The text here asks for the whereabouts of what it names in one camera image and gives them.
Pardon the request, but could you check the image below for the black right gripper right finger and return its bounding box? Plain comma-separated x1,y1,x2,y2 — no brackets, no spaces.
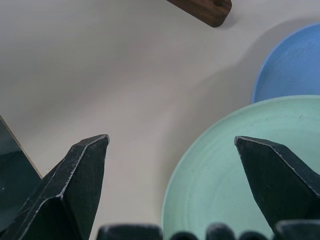
233,135,320,230

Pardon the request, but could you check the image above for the dark wooden block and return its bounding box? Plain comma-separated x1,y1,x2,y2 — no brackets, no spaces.
166,0,233,28

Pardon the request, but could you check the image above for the green plate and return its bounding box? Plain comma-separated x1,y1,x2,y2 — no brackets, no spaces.
161,94,320,240

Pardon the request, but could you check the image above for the blue plate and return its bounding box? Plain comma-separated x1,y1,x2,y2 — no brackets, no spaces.
250,21,320,104

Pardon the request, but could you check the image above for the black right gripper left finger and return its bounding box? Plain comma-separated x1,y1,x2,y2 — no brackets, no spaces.
0,133,110,240

